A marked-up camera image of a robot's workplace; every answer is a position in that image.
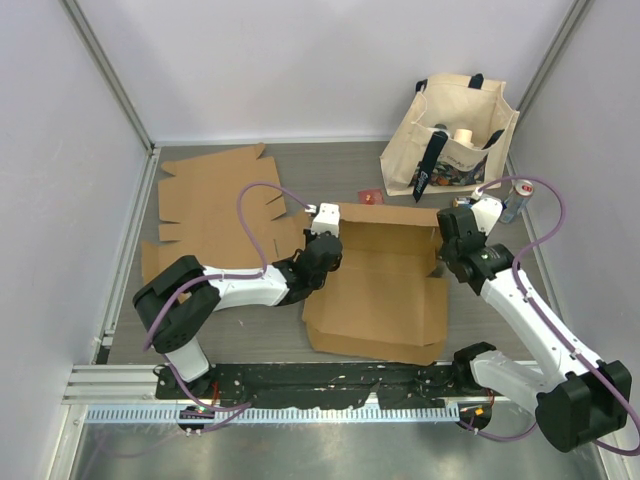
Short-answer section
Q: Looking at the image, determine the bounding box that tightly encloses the silver blue energy drink can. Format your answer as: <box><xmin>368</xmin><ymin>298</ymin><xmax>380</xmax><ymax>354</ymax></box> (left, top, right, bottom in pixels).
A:
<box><xmin>499</xmin><ymin>180</ymin><xmax>534</xmax><ymax>224</ymax></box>

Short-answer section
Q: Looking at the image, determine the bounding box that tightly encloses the brown cardboard box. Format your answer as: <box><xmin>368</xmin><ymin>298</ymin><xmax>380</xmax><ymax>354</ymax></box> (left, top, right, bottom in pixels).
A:
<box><xmin>302</xmin><ymin>203</ymin><xmax>449</xmax><ymax>365</ymax></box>

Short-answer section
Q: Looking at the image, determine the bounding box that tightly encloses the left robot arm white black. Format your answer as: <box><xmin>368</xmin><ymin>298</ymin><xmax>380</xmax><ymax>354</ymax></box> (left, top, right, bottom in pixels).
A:
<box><xmin>133</xmin><ymin>229</ymin><xmax>343</xmax><ymax>399</ymax></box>

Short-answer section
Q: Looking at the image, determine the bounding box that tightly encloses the slotted aluminium cable duct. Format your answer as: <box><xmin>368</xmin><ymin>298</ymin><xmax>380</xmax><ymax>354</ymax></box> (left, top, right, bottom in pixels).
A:
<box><xmin>85</xmin><ymin>403</ymin><xmax>460</xmax><ymax>425</ymax></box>

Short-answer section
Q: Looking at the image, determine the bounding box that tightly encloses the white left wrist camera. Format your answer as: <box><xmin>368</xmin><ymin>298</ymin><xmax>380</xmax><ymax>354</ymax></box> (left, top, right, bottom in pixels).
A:
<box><xmin>305</xmin><ymin>203</ymin><xmax>340</xmax><ymax>237</ymax></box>

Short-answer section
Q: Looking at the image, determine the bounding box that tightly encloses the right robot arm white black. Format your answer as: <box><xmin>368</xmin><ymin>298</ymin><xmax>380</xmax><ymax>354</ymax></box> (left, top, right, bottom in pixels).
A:
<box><xmin>437</xmin><ymin>199</ymin><xmax>639</xmax><ymax>453</ymax></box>

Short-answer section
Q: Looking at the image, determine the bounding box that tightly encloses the small red card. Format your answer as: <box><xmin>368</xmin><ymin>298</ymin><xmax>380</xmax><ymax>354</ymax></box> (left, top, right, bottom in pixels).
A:
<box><xmin>358</xmin><ymin>189</ymin><xmax>384</xmax><ymax>205</ymax></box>

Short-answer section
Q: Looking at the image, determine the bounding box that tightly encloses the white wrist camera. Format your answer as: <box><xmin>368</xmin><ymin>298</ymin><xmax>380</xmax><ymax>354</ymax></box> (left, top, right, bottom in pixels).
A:
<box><xmin>305</xmin><ymin>203</ymin><xmax>340</xmax><ymax>237</ymax></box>
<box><xmin>471</xmin><ymin>188</ymin><xmax>504</xmax><ymax>236</ymax></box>

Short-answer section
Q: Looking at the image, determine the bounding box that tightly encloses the spare flat cardboard sheet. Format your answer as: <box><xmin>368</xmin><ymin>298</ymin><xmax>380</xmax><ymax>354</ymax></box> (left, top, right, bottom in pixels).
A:
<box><xmin>141</xmin><ymin>144</ymin><xmax>309</xmax><ymax>284</ymax></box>

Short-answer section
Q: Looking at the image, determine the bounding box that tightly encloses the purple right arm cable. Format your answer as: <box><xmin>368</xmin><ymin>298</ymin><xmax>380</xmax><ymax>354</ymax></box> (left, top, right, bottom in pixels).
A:
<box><xmin>457</xmin><ymin>174</ymin><xmax>633</xmax><ymax>456</ymax></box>

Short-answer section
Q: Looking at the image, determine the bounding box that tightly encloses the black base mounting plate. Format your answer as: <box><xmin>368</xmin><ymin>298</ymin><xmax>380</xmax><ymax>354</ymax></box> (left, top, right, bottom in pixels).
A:
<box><xmin>187</xmin><ymin>362</ymin><xmax>497</xmax><ymax>410</ymax></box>

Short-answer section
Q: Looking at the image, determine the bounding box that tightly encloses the orange blue small box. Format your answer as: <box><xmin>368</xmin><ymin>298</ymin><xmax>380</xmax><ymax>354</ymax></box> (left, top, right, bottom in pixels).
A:
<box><xmin>452</xmin><ymin>197</ymin><xmax>474</xmax><ymax>207</ymax></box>

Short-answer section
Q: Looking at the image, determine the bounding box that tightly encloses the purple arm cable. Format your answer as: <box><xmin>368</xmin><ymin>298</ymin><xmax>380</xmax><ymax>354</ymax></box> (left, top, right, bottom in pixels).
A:
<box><xmin>457</xmin><ymin>174</ymin><xmax>633</xmax><ymax>456</ymax></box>
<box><xmin>142</xmin><ymin>182</ymin><xmax>319</xmax><ymax>431</ymax></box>

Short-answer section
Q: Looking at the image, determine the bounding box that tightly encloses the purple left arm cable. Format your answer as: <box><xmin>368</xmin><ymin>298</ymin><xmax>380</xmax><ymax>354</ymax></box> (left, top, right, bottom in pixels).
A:
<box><xmin>142</xmin><ymin>182</ymin><xmax>319</xmax><ymax>431</ymax></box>

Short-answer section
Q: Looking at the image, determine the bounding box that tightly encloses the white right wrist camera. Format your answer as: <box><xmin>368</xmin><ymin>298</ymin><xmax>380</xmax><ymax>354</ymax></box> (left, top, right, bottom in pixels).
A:
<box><xmin>471</xmin><ymin>188</ymin><xmax>504</xmax><ymax>236</ymax></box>

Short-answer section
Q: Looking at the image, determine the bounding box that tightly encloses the beige paper roll in bag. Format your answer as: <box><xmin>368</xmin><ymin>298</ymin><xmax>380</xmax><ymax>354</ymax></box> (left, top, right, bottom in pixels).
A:
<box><xmin>453</xmin><ymin>129</ymin><xmax>474</xmax><ymax>148</ymax></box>

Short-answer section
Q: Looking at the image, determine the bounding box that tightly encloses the beige canvas tote bag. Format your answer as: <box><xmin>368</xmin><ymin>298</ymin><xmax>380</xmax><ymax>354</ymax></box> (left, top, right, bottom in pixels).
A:
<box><xmin>380</xmin><ymin>73</ymin><xmax>520</xmax><ymax>201</ymax></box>

